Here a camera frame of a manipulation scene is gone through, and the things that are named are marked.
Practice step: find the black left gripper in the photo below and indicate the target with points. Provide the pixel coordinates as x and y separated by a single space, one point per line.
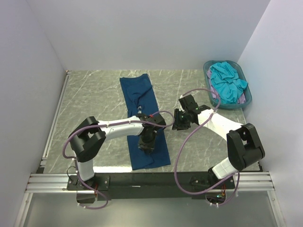
148 146

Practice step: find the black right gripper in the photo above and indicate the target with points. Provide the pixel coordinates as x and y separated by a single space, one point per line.
178 125

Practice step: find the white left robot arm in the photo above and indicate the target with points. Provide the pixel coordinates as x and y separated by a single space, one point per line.
90 135

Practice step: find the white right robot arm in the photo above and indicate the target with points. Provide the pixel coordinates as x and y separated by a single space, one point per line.
244 146

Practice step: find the black base crossbar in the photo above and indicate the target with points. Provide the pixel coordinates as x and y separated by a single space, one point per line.
150 185

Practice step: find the turquoise t-shirt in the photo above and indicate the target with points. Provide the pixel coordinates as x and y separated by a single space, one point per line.
225 81

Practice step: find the teal plastic laundry basket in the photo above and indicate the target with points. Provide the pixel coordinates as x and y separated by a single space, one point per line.
247 94

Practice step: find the aluminium frame rail front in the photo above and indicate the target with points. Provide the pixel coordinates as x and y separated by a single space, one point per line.
246 181

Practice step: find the aluminium frame rail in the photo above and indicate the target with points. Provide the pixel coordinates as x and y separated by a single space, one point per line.
246 181
51 132

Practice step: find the aluminium frame rail left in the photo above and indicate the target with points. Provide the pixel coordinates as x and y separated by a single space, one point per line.
51 132

